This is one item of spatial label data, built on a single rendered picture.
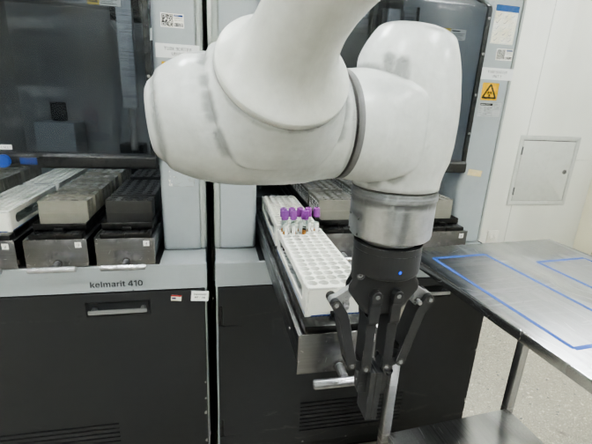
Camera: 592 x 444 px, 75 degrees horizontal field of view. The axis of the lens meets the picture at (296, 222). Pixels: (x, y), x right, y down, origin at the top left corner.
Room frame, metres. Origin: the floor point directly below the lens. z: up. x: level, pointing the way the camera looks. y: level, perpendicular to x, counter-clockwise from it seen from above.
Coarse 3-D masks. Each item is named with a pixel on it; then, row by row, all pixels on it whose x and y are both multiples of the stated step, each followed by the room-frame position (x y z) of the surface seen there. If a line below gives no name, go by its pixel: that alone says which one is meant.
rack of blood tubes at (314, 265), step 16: (288, 240) 0.76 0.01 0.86; (304, 240) 0.76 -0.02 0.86; (320, 240) 0.77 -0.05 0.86; (288, 256) 0.70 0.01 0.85; (304, 256) 0.68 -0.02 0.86; (320, 256) 0.69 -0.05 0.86; (336, 256) 0.68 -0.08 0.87; (288, 272) 0.69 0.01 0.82; (304, 272) 0.61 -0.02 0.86; (320, 272) 0.61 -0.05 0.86; (336, 272) 0.62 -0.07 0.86; (304, 288) 0.56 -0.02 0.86; (320, 288) 0.55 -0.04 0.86; (336, 288) 0.56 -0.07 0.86; (304, 304) 0.56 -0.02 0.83; (320, 304) 0.55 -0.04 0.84; (352, 304) 0.56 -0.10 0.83
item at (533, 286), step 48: (528, 240) 0.97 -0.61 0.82; (480, 288) 0.67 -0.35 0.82; (528, 288) 0.68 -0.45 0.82; (576, 288) 0.69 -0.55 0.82; (528, 336) 0.52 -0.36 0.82; (576, 336) 0.52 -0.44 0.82; (384, 432) 0.84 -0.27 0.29; (432, 432) 0.87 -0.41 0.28; (480, 432) 0.88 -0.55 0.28; (528, 432) 0.88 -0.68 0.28
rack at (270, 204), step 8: (264, 200) 1.08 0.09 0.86; (272, 200) 1.09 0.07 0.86; (280, 200) 1.11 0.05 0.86; (288, 200) 1.11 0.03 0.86; (296, 200) 1.10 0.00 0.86; (264, 208) 1.13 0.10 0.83; (272, 208) 1.01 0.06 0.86; (288, 208) 1.02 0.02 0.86; (296, 208) 1.01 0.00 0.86; (304, 208) 1.02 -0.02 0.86; (264, 216) 1.06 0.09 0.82; (272, 216) 0.93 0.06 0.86; (272, 224) 1.03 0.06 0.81; (280, 224) 0.88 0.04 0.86; (288, 224) 0.89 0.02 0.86; (312, 224) 0.88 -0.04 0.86; (272, 232) 0.92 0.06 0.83
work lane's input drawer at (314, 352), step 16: (256, 224) 1.10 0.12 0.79; (272, 240) 0.88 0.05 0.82; (272, 256) 0.81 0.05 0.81; (272, 272) 0.77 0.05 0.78; (288, 288) 0.65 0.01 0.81; (288, 304) 0.60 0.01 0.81; (288, 320) 0.59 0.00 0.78; (304, 320) 0.53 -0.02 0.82; (320, 320) 0.54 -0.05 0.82; (352, 320) 0.54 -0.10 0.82; (304, 336) 0.51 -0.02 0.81; (320, 336) 0.51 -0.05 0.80; (336, 336) 0.52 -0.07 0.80; (352, 336) 0.52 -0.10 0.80; (304, 352) 0.51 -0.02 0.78; (320, 352) 0.51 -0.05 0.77; (336, 352) 0.52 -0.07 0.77; (304, 368) 0.51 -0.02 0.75; (320, 368) 0.51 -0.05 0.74; (336, 368) 0.51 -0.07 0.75; (320, 384) 0.47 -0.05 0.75; (336, 384) 0.47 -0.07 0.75; (352, 384) 0.48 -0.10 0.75
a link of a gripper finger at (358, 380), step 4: (356, 356) 0.41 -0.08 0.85; (344, 360) 0.40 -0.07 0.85; (356, 360) 0.40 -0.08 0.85; (356, 368) 0.40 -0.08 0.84; (356, 372) 0.41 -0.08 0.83; (360, 372) 0.40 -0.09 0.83; (356, 376) 0.40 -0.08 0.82; (360, 376) 0.40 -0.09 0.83; (364, 376) 0.40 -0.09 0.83; (356, 380) 0.40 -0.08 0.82; (360, 380) 0.40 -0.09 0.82; (364, 380) 0.40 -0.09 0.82; (356, 384) 0.40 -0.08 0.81; (360, 384) 0.40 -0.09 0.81; (364, 384) 0.40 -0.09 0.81; (356, 388) 0.40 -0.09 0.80; (360, 388) 0.40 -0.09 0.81; (364, 388) 0.40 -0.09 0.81; (360, 392) 0.40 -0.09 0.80
